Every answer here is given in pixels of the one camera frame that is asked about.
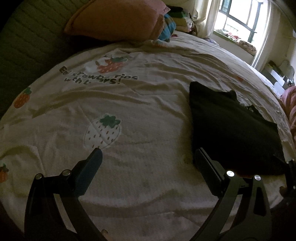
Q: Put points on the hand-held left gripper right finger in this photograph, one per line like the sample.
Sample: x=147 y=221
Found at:
x=211 y=172

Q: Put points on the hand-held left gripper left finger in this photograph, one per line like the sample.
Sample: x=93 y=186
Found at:
x=90 y=169

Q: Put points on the black garment with orange trim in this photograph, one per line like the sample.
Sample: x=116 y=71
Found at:
x=229 y=129

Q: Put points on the pile of colourful clothes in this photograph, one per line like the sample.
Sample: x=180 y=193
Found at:
x=182 y=19

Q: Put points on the strawberry printed blanket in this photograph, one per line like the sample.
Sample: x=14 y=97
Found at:
x=129 y=111

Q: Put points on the pink striped cloth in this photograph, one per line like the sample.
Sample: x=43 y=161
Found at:
x=290 y=106

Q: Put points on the white furniture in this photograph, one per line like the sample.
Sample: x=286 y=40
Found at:
x=278 y=74

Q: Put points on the clutter on windowsill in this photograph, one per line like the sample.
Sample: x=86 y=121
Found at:
x=240 y=41

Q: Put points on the green quilted headboard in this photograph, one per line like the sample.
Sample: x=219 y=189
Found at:
x=30 y=41

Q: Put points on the blue striped cloth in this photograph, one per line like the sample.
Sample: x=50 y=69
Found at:
x=167 y=29

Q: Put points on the pink pillow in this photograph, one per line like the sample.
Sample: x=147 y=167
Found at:
x=120 y=18

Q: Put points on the cream curtain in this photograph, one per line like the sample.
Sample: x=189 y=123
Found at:
x=207 y=16

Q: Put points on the window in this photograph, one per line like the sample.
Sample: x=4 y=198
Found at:
x=242 y=14

